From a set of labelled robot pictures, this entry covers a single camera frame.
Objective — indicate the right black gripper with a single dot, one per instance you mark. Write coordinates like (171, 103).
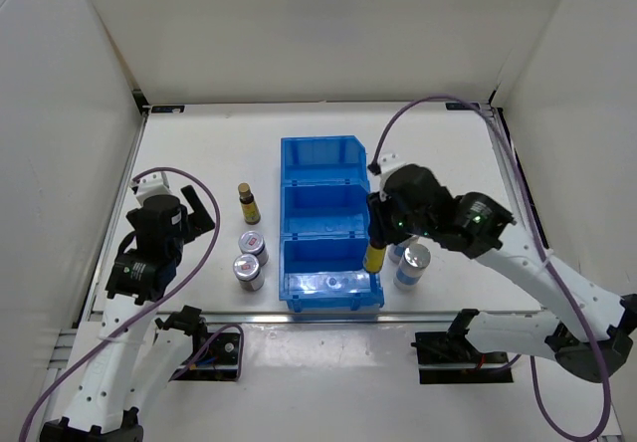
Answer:
(379, 228)

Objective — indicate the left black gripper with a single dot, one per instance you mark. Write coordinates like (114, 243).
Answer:
(198, 222)

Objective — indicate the yellow-label brown bottle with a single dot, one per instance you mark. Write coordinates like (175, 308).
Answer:
(374, 258)
(250, 210)

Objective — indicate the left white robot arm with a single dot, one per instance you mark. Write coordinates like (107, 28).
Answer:
(137, 352)

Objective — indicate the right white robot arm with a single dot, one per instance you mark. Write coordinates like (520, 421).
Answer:
(581, 326)

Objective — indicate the blue-white shaker, rear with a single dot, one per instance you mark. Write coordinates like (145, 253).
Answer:
(395, 253)

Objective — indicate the blue-white shaker, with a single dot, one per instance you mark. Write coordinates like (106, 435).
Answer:
(395, 253)
(414, 261)

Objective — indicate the blue-white shaker, front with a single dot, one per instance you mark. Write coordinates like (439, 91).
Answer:
(414, 261)

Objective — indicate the dark spice jar, rear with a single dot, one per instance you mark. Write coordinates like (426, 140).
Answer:
(253, 243)

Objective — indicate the dark spice jar, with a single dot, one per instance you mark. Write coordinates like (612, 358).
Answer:
(248, 272)
(253, 243)

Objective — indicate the blue three-compartment plastic bin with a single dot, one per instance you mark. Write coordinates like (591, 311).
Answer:
(323, 226)

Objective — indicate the dark spice jar, front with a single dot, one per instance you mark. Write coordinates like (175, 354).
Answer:
(248, 272)

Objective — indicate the left blue corner label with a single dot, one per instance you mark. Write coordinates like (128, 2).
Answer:
(168, 109)

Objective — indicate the blue corner label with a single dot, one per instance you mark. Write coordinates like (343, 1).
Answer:
(168, 109)
(456, 106)

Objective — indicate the right blue corner label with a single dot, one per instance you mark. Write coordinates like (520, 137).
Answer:
(456, 106)

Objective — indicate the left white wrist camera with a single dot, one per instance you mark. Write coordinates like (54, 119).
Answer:
(153, 184)

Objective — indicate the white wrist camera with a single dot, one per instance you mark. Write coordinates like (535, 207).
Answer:
(384, 166)
(153, 184)

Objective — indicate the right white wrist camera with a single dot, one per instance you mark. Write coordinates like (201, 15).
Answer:
(384, 166)

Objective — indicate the left aluminium side rail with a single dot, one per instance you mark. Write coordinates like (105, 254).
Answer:
(86, 309)

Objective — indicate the aluminium side rail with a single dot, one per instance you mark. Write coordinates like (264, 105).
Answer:
(86, 309)
(517, 189)

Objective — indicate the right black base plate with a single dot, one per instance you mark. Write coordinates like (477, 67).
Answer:
(439, 363)

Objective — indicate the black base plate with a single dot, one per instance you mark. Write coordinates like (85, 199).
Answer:
(217, 356)
(439, 363)

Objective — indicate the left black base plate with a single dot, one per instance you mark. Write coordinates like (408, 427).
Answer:
(217, 356)

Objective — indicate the right aluminium side rail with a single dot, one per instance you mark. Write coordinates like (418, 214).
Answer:
(517, 189)

